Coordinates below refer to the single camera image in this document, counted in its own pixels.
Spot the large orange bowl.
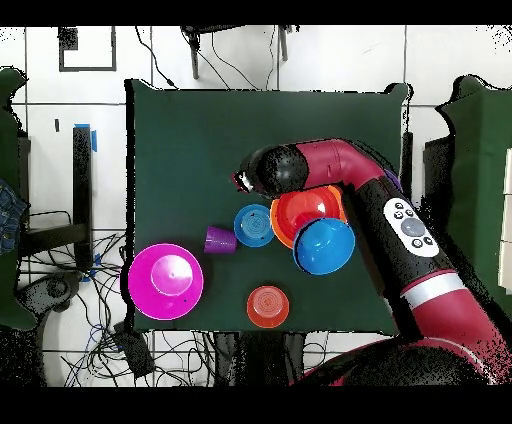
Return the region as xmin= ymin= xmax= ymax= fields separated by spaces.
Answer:
xmin=270 ymin=184 xmax=348 ymax=250

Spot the black camera tripod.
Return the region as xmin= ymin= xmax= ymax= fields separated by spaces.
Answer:
xmin=179 ymin=25 xmax=295 ymax=80

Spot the cable bundle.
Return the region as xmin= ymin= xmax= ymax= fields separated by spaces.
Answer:
xmin=23 ymin=231 xmax=217 ymax=387

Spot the black metal stand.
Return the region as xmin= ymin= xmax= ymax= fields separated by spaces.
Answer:
xmin=19 ymin=125 xmax=95 ymax=273

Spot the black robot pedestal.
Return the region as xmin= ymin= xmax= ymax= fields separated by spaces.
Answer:
xmin=213 ymin=330 xmax=309 ymax=387

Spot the grey square floor frame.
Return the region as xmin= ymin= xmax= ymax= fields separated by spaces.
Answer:
xmin=58 ymin=26 xmax=118 ymax=73

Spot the black power strip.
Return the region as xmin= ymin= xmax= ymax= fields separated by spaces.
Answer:
xmin=112 ymin=322 xmax=156 ymax=379

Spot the large blue bowl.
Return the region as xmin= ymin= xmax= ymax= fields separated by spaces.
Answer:
xmin=292 ymin=217 xmax=357 ymax=276

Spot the small blue bowl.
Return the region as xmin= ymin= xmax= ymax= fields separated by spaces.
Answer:
xmin=233 ymin=203 xmax=276 ymax=248

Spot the wide red-orange bowl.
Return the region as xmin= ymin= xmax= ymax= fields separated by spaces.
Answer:
xmin=275 ymin=187 xmax=344 ymax=239

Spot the small red-orange bowl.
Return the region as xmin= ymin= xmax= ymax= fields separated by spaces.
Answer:
xmin=246 ymin=285 xmax=291 ymax=329

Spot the dark green table cloth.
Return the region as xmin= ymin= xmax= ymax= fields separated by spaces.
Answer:
xmin=124 ymin=78 xmax=409 ymax=334

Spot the green cloth side table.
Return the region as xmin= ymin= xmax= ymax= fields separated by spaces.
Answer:
xmin=425 ymin=75 xmax=512 ymax=321
xmin=0 ymin=66 xmax=38 ymax=331

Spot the large pink bowl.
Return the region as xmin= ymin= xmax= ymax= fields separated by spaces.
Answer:
xmin=127 ymin=242 xmax=205 ymax=322

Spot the purple cup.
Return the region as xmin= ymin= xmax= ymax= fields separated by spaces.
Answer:
xmin=203 ymin=226 xmax=239 ymax=255

